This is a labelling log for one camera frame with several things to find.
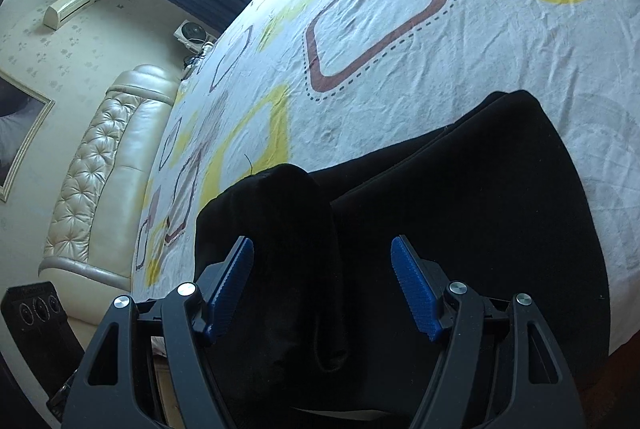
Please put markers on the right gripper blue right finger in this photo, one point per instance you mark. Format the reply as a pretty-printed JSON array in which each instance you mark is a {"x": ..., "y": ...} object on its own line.
[{"x": 418, "y": 292}]

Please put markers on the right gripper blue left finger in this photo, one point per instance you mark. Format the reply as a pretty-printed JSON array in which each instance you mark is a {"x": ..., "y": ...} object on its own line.
[{"x": 222, "y": 286}]

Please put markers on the black pants with studs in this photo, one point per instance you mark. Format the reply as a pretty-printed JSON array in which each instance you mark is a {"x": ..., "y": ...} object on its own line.
[{"x": 453, "y": 280}]

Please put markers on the cream tufted leather headboard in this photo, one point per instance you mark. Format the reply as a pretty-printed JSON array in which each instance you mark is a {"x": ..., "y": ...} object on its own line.
[{"x": 89, "y": 251}]

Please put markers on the white desk fan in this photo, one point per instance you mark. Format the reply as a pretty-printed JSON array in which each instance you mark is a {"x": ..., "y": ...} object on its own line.
[{"x": 193, "y": 36}]

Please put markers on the patterned white bed sheet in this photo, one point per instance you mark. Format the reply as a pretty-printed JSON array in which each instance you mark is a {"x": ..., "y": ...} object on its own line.
[{"x": 318, "y": 82}]

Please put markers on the framed wall picture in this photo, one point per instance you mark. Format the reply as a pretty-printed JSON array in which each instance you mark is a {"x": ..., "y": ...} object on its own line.
[{"x": 23, "y": 111}]

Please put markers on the white wall air conditioner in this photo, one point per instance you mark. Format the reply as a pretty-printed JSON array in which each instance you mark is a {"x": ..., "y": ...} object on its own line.
[{"x": 61, "y": 11}]

